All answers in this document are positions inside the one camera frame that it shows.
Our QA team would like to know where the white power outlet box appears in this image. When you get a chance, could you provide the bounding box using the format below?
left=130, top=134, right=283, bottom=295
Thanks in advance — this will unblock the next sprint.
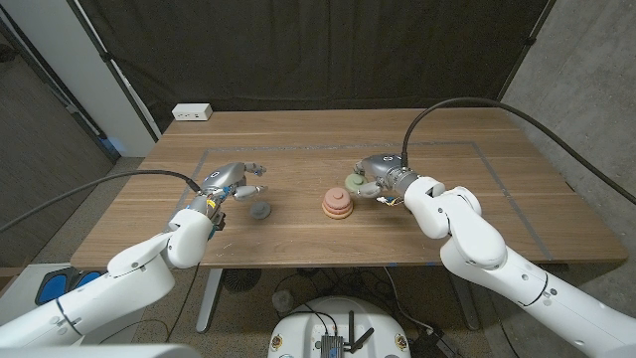
left=171, top=102, right=214, bottom=122

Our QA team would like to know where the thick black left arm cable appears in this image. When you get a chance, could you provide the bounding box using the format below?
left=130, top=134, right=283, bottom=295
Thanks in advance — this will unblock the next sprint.
left=0, top=169, right=203, bottom=234

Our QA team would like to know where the white pedal board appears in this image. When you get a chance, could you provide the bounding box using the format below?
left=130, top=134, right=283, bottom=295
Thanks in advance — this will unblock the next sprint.
left=0, top=263, right=150, bottom=347

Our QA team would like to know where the white robot torso base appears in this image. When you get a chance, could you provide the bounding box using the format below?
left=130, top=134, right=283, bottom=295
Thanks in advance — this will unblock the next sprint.
left=267, top=296, right=412, bottom=358

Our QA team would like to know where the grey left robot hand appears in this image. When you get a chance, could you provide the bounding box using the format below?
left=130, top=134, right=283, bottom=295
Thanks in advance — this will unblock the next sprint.
left=186, top=161, right=269, bottom=220

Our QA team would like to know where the grey hanoi disc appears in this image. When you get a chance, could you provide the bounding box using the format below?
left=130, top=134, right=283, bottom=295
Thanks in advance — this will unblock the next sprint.
left=249, top=201, right=272, bottom=221

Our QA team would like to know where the blue foot pad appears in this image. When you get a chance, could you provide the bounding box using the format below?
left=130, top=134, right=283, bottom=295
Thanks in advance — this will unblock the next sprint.
left=35, top=271, right=69, bottom=305
left=74, top=270, right=103, bottom=290

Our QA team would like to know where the coral red hanoi disc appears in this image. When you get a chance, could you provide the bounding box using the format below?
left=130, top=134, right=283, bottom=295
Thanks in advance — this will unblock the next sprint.
left=322, top=198, right=354, bottom=216

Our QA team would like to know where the black antenna radio module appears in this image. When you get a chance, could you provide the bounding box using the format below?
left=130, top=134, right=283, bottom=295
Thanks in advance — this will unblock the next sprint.
left=320, top=310, right=375, bottom=358

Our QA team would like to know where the black backdrop stand pole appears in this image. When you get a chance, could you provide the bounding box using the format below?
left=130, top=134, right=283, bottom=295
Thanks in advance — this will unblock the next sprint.
left=495, top=0, right=557, bottom=106
left=67, top=0, right=162, bottom=140

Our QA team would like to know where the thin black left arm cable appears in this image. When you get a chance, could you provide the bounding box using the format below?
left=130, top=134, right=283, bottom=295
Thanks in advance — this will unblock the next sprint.
left=166, top=263, right=201, bottom=344

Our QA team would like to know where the dusty pink hanoi disc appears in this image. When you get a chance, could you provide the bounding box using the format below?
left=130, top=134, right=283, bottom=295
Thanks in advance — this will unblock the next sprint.
left=325, top=187, right=352, bottom=208

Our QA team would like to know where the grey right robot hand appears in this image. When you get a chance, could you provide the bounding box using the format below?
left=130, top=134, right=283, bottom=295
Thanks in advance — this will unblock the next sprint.
left=353, top=153, right=421, bottom=200

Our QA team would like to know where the black floor power strip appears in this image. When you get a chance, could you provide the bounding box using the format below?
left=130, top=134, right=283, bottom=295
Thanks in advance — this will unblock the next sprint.
left=407, top=330, right=461, bottom=358

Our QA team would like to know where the green hanoi disc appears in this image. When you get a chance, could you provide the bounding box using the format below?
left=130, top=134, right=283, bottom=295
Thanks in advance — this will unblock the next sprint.
left=345, top=172, right=369, bottom=194

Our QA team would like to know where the grey floor cylinder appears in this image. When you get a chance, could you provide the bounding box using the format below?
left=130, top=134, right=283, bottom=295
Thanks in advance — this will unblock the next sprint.
left=271, top=289, right=295, bottom=313

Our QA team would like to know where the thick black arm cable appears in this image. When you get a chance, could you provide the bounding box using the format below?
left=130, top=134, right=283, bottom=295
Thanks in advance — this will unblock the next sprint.
left=400, top=96, right=636, bottom=206
left=0, top=169, right=203, bottom=234

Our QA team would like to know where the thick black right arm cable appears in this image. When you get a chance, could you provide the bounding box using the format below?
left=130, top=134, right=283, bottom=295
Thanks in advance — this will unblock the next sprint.
left=400, top=96, right=636, bottom=206

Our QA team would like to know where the light grey table leg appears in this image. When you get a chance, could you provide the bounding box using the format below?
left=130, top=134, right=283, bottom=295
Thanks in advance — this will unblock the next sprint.
left=196, top=268, right=225, bottom=333

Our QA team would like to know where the black backdrop curtain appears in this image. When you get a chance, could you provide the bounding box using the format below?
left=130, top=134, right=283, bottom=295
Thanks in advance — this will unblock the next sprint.
left=79, top=0, right=556, bottom=133

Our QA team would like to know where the black floor fan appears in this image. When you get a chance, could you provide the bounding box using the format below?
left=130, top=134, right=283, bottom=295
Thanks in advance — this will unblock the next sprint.
left=222, top=268, right=262, bottom=293

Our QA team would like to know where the dark table leg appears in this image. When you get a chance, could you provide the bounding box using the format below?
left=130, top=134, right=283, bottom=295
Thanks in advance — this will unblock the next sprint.
left=449, top=277, right=481, bottom=330

